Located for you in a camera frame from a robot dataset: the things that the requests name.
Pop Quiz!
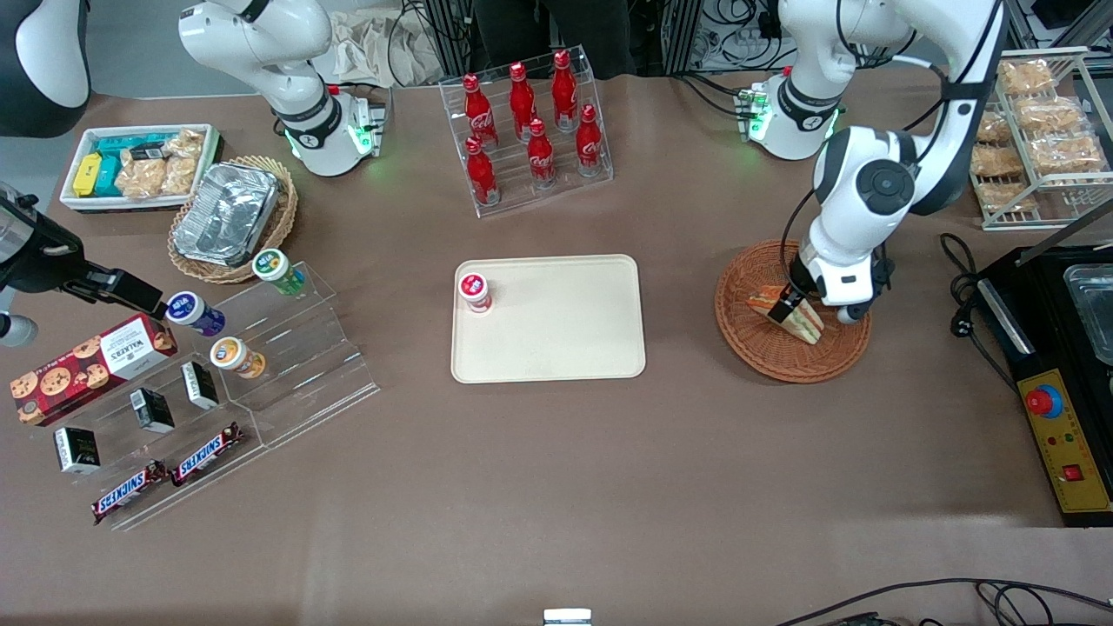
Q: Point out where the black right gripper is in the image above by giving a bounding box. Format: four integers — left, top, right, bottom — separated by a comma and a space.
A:
0, 196, 168, 320

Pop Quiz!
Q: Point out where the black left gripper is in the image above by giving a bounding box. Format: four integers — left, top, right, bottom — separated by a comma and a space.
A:
767, 250, 816, 326

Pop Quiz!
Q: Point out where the triangular sandwich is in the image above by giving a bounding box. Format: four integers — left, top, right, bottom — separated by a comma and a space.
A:
748, 285, 825, 346

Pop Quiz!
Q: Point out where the brown round wicker basket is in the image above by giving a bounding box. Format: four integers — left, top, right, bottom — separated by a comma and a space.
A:
714, 240, 873, 384

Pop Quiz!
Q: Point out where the aluminium foil tray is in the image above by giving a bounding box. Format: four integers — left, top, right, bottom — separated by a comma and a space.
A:
172, 162, 282, 268

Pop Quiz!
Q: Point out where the tan oval wicker basket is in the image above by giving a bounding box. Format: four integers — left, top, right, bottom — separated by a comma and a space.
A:
168, 156, 300, 286

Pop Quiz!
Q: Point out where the cream plastic tray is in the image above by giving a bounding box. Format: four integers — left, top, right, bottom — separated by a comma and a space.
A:
450, 254, 648, 384

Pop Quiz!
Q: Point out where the purple lid cup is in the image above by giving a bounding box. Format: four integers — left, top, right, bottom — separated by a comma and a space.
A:
165, 291, 227, 338

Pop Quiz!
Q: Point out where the red Walkers cookie box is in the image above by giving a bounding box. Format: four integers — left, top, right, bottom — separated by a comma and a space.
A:
10, 313, 179, 428

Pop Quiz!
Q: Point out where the white plastic bin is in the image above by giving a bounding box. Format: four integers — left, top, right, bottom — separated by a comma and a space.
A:
58, 123, 223, 215

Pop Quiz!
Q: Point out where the clear bag of snacks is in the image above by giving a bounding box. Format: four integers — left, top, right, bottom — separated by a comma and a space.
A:
162, 130, 206, 196
115, 156, 168, 200

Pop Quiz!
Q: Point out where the small black box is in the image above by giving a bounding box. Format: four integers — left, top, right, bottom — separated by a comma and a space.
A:
54, 426, 102, 476
180, 361, 221, 411
129, 388, 177, 436

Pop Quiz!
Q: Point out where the yellow small box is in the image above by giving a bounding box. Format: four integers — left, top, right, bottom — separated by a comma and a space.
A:
72, 153, 105, 199

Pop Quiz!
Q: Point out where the orange lid cup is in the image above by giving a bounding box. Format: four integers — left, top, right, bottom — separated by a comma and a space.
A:
210, 336, 267, 380

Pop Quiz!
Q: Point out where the teal long box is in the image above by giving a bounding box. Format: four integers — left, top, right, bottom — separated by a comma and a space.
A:
94, 132, 175, 159

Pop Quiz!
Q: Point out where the green lid cup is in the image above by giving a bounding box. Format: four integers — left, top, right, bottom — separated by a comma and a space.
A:
251, 248, 308, 297

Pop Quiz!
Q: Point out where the clear acrylic stepped display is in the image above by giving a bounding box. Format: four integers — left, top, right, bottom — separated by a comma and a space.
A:
22, 343, 266, 533
204, 261, 382, 450

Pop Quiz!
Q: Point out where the Snickers bar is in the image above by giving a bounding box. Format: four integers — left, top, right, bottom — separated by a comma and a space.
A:
170, 423, 245, 488
90, 461, 169, 526

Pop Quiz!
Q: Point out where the clear acrylic bottle rack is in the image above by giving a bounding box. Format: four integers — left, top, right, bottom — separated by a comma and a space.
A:
439, 45, 616, 219

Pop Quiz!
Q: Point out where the black machine housing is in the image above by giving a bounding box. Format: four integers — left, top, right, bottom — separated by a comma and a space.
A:
974, 246, 1113, 529

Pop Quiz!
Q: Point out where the red cola bottle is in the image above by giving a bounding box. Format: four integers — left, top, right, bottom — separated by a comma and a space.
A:
509, 62, 538, 141
461, 73, 499, 150
552, 49, 580, 132
464, 137, 500, 208
527, 118, 557, 189
576, 104, 605, 178

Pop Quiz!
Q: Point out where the red emergency stop button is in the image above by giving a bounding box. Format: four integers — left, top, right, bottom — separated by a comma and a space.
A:
1024, 384, 1065, 419

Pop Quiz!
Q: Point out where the aluminium bar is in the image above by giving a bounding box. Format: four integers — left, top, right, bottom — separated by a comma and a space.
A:
1016, 196, 1113, 267

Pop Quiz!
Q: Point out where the yellow control panel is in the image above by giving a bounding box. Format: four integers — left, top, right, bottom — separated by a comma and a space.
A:
1016, 369, 1113, 515

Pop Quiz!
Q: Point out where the steel pan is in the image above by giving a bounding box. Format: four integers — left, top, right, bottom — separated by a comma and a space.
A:
1062, 263, 1113, 367

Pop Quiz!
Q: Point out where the red lid cup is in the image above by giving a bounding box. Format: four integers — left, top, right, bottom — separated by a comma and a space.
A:
457, 272, 494, 315

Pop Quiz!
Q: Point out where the crumpled beige cloth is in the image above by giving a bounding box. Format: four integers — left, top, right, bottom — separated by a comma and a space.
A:
329, 9, 446, 89

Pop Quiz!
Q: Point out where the person in dark trousers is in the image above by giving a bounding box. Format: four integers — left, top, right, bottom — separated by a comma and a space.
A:
474, 0, 637, 81

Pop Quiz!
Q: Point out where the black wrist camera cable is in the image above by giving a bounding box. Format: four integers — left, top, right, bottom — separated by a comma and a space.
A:
780, 0, 1001, 292

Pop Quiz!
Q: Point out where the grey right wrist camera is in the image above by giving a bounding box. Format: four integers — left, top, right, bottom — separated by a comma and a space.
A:
0, 312, 39, 349

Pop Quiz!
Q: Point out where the black power cable with plug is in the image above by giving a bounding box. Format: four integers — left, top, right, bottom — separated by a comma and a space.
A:
938, 231, 1020, 394

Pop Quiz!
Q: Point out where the black base cable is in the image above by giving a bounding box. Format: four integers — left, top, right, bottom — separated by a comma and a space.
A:
670, 73, 750, 120

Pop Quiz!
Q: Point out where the black floor cable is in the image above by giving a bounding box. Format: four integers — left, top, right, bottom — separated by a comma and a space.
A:
772, 577, 1113, 626

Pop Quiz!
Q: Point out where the white wire rack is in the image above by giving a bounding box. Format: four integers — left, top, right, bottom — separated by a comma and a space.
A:
965, 47, 1113, 232

